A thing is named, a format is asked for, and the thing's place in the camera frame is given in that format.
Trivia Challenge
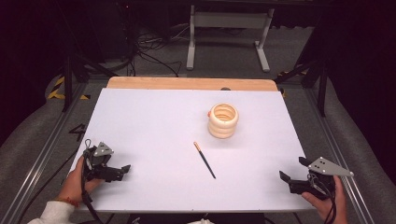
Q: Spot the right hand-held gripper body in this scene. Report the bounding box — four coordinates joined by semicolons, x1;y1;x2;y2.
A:
287;156;355;201

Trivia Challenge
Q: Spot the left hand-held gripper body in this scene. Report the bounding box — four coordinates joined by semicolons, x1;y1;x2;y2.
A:
82;141;124;183

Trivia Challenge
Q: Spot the person's right hand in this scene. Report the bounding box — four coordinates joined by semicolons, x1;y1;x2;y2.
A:
301;175;348;224

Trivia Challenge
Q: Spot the person's left hand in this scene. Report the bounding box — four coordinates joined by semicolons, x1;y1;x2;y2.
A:
58;155;105;206

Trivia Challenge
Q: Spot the black floor tape mark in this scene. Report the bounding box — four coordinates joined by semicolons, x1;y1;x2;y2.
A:
68;123;87;143

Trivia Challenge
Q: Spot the white table board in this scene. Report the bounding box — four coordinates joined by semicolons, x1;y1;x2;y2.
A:
68;87;315;213

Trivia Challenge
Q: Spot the cream ribbed pen holder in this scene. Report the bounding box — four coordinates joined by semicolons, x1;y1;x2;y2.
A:
206;103;240;140

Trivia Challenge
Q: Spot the black pen with orange end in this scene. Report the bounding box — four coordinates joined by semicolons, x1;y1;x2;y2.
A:
192;141;217;180

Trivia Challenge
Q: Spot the yellow black floor tape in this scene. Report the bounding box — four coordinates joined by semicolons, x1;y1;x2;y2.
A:
47;76;92;102

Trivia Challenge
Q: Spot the black tripod stand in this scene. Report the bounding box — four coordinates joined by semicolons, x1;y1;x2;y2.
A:
274;46;330;118
61;36;110;113

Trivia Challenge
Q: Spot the grey metal stand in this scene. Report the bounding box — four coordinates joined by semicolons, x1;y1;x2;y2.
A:
185;4;276;74

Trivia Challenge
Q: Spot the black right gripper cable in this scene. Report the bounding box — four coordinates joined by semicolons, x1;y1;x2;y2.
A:
307;173;339;224

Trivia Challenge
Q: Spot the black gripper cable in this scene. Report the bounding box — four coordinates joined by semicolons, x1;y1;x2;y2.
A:
307;173;339;224
79;138;106;224

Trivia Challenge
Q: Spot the aluminium floor rail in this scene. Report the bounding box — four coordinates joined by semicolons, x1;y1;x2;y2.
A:
303;88;376;224
0;82;89;224

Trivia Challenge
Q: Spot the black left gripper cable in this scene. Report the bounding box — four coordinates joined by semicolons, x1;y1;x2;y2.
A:
79;138;106;224

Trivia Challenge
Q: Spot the orange bracelet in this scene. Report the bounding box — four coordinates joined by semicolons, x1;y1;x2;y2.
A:
53;197;80;208

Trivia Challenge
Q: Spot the bundle of black floor cables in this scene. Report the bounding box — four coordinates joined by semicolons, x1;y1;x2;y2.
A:
125;26;184;78

